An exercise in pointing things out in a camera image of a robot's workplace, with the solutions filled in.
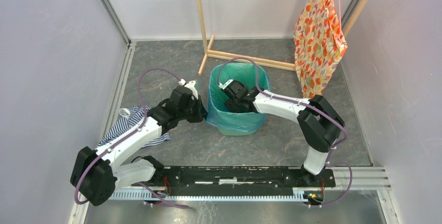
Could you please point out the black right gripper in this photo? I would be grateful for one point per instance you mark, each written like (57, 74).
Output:
(231, 105)

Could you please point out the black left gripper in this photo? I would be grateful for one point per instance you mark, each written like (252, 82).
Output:
(201, 113)

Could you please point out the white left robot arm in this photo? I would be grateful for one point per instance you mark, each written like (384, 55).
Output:
(98, 172)

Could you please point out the floral orange cloth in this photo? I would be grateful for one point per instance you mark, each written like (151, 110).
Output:
(319, 45)

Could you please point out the green plastic trash bin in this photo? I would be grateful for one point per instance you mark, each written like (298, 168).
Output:
(238, 125)

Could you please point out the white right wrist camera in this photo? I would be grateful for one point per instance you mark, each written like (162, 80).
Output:
(224, 85)

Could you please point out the white slotted cable duct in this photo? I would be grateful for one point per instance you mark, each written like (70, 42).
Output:
(145, 195)

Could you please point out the wooden clothes rack frame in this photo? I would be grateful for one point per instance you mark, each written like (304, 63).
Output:
(210, 53)

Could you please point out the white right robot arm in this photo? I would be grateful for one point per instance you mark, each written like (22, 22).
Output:
(320, 124)

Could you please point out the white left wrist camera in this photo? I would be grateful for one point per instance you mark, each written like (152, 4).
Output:
(192, 85)

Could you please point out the blue plastic trash bag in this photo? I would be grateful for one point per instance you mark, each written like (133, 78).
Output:
(234, 119)

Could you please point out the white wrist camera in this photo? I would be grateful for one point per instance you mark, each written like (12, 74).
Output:
(224, 85)
(192, 85)

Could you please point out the blue striped cloth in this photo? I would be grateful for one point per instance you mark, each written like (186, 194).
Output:
(129, 119)

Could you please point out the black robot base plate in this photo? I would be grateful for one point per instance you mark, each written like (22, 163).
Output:
(235, 180)

